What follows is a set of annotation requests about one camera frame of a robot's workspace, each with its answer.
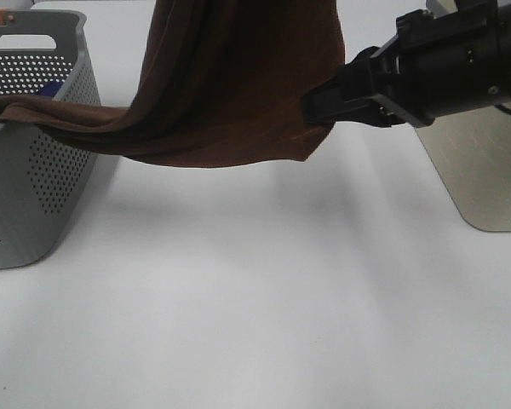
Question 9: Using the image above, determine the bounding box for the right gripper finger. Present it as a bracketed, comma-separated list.
[301, 46, 392, 128]

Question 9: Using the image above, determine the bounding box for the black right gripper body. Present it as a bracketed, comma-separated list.
[370, 9, 511, 128]

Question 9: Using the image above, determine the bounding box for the brown towel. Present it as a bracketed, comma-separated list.
[0, 1, 345, 168]

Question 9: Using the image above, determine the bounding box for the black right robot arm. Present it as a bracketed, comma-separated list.
[301, 1, 511, 128]

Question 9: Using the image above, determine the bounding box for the beige plastic bin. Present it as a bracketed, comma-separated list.
[417, 1, 511, 232]

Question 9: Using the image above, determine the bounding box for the blue cloth in basket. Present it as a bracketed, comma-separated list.
[36, 80, 63, 98]

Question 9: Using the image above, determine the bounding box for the grey perforated laundry basket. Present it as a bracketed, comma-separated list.
[0, 10, 100, 269]

